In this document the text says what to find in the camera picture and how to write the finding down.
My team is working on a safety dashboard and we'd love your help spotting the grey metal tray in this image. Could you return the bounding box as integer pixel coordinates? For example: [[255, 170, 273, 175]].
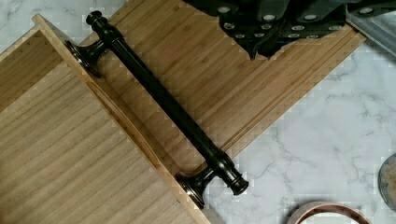
[[346, 13, 396, 56]]

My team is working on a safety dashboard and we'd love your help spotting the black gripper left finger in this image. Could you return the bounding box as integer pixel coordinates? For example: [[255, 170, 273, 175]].
[[183, 0, 282, 60]]

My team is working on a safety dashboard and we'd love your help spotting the bamboo cutting board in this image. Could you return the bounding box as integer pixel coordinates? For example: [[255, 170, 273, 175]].
[[78, 0, 368, 176]]

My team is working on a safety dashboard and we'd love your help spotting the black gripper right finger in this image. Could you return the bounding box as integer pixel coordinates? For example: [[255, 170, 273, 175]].
[[257, 0, 395, 57]]

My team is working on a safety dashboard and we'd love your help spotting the round grey plate edge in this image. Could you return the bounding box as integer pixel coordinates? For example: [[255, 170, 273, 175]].
[[377, 155, 396, 212]]

